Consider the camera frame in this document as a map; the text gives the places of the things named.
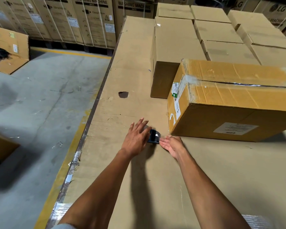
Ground clear tape strip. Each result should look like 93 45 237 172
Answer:
183 74 201 87

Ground wall of large printed cartons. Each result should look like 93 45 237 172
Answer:
0 0 286 49

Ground person's left forearm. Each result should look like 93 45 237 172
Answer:
58 150 134 229

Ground blue dispenser with tape roll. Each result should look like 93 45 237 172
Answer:
144 125 160 145

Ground dark round bin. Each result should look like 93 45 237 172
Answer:
195 0 223 9

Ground grey shirt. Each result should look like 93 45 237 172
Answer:
50 223 74 229

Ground person's right hand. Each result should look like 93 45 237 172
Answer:
159 135 189 161

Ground person's right forearm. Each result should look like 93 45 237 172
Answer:
176 150 252 229

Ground yellow-brown cardboard box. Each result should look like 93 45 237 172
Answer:
167 59 286 143

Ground stack of plain cardboard cartons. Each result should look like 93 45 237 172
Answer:
150 2 286 99

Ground open brown carton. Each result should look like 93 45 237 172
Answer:
0 25 30 75

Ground brown floor carton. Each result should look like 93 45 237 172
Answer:
0 128 21 171

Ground person's left hand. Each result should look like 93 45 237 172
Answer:
120 118 152 160

